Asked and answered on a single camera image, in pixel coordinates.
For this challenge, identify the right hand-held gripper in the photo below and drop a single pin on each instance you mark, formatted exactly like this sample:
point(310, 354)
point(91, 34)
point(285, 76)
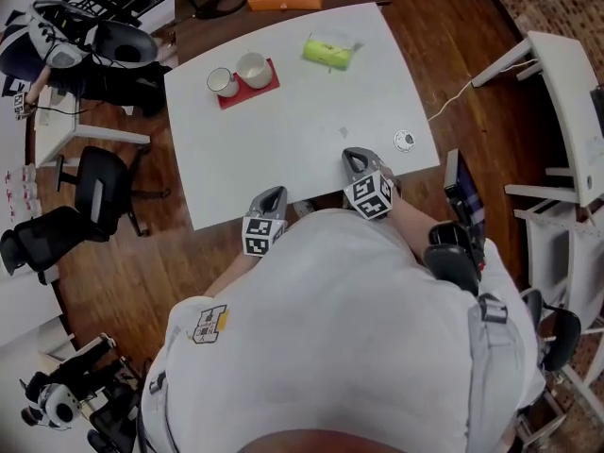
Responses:
point(370, 194)

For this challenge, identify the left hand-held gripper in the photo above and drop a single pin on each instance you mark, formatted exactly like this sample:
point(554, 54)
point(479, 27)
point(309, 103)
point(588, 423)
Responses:
point(259, 236)

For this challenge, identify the white mug with dark rim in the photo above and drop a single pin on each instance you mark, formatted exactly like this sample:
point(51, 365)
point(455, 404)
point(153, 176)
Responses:
point(222, 83)

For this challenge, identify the person's right forearm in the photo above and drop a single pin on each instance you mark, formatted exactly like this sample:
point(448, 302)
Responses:
point(415, 229)

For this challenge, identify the person's left forearm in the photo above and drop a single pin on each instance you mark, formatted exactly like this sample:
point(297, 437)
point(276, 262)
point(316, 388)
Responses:
point(231, 274)

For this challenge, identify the black shoulder pouch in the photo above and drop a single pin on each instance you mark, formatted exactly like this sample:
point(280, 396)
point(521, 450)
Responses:
point(453, 262)

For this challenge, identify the black screen device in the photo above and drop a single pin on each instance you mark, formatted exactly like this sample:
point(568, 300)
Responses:
point(467, 196)

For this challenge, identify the red tray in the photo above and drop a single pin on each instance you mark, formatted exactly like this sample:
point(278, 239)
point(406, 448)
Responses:
point(250, 93)

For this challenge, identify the green tissue packet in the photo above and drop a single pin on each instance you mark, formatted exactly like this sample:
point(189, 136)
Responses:
point(328, 52)

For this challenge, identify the person's white T-shirt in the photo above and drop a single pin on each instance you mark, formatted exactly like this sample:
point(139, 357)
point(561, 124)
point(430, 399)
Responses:
point(330, 323)

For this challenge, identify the black office chair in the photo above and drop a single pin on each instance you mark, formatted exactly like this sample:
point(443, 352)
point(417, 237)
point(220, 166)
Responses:
point(101, 187)
point(42, 243)

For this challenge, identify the black desk lamp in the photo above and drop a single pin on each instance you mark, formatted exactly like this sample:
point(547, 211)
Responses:
point(207, 12)

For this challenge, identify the white side table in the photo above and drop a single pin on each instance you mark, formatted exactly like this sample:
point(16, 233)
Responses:
point(561, 92)

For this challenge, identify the grey domed shell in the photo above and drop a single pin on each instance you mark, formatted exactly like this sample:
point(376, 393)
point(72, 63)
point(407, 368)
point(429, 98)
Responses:
point(125, 45)

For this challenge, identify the white shelf unit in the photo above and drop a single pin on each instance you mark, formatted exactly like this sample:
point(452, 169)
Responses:
point(566, 262)

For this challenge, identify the small white desk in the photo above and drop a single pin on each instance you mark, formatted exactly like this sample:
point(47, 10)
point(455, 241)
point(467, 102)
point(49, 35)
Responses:
point(52, 135)

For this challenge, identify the row of small bottles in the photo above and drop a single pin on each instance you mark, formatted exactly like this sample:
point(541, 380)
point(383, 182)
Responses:
point(21, 189)

